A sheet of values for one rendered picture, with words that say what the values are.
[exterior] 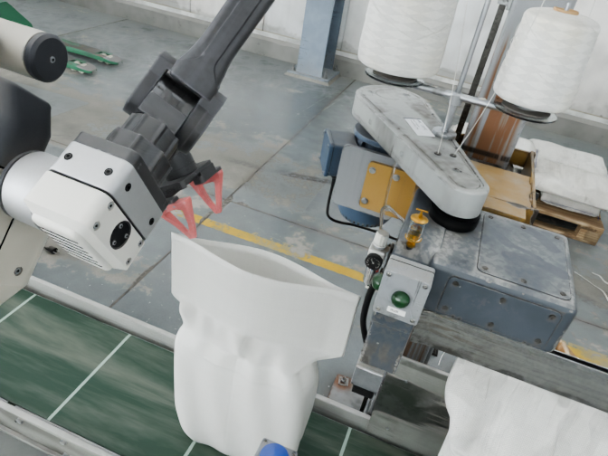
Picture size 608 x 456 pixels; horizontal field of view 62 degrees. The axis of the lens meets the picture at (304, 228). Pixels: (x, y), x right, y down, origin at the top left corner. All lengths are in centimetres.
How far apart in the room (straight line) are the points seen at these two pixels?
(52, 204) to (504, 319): 67
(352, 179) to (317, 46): 465
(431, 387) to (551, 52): 97
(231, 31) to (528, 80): 54
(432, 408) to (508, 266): 81
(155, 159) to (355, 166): 67
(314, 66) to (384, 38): 491
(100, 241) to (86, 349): 135
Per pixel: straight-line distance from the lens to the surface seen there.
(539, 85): 100
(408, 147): 101
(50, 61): 85
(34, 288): 220
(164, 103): 68
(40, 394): 185
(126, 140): 64
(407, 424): 170
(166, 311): 257
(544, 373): 117
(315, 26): 581
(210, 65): 69
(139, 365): 186
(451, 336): 113
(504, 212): 105
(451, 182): 91
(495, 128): 125
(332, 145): 122
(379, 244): 109
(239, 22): 68
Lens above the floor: 180
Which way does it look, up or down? 34 degrees down
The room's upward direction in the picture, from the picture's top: 10 degrees clockwise
